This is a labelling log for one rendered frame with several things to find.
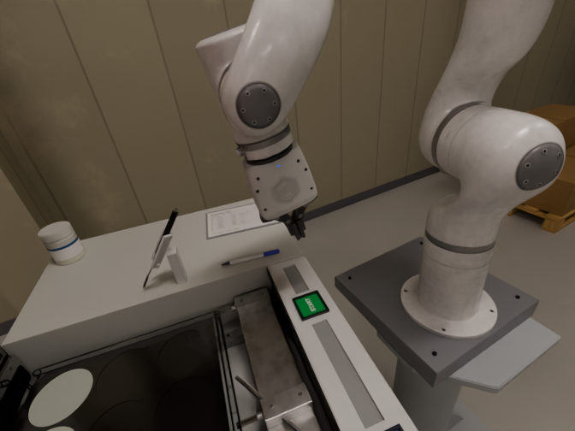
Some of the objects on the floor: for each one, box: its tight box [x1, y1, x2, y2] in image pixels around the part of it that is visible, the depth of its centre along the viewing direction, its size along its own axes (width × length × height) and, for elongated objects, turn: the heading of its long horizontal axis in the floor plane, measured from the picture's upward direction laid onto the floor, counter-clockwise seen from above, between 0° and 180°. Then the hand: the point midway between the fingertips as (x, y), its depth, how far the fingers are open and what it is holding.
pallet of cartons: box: [507, 103, 575, 233], centre depth 243 cm, size 78×110×65 cm
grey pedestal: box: [376, 317, 561, 431], centre depth 93 cm, size 51×44×82 cm
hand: (295, 227), depth 53 cm, fingers closed
